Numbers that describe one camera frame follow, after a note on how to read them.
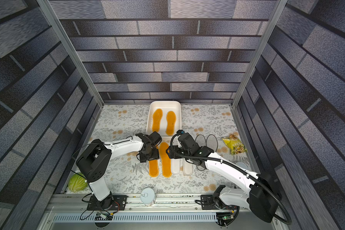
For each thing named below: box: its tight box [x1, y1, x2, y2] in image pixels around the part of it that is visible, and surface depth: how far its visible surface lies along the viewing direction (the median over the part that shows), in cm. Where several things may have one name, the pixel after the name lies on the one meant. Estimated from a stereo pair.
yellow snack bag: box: [221, 133, 248, 156], surface depth 94 cm
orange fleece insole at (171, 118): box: [165, 110, 177, 137], surface depth 109 cm
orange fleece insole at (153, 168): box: [148, 159, 160, 178], surface depth 87 cm
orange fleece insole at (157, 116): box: [151, 108, 164, 132], surface depth 112 cm
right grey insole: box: [206, 134, 219, 152], surface depth 100 cm
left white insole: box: [171, 158, 181, 175], surface depth 87 cm
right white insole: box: [182, 158, 194, 177], surface depth 87 cm
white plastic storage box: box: [146, 100, 182, 138], surface depth 112 cm
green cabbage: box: [67, 172, 88, 193], surface depth 75 cm
